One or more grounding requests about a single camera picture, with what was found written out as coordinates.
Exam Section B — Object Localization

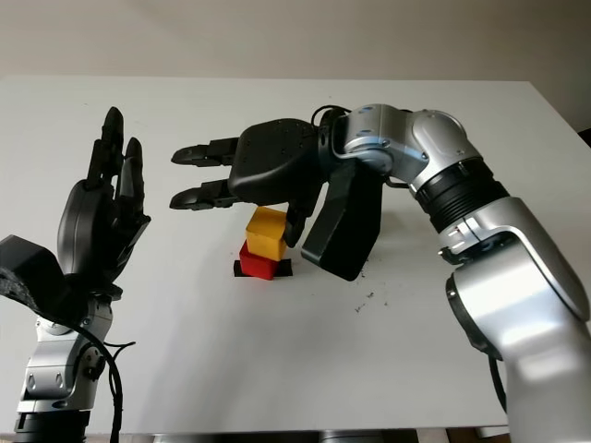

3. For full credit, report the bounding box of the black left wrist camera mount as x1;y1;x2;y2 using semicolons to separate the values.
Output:
0;233;93;331

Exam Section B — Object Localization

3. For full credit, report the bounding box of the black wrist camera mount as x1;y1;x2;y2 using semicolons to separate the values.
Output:
300;161;384;282
0;233;93;331

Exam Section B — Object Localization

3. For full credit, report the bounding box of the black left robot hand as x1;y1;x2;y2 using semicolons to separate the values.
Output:
55;106;152;296

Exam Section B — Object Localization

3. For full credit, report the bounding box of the red block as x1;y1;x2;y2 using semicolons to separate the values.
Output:
238;243;279;281

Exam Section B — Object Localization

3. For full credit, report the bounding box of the dark robot torso edge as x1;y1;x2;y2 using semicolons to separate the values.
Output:
151;431;486;443

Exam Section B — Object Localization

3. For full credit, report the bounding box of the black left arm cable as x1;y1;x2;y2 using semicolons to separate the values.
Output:
68;322;138;443

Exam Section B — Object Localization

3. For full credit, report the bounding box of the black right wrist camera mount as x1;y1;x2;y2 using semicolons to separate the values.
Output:
300;161;384;282

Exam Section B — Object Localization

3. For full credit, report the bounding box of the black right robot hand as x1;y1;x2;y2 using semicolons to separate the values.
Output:
169;118;324;248

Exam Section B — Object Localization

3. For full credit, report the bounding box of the yellow block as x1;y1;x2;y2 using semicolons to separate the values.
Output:
245;206;287;258

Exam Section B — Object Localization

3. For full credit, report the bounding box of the black tape strip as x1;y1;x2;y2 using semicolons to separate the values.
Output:
233;259;293;279

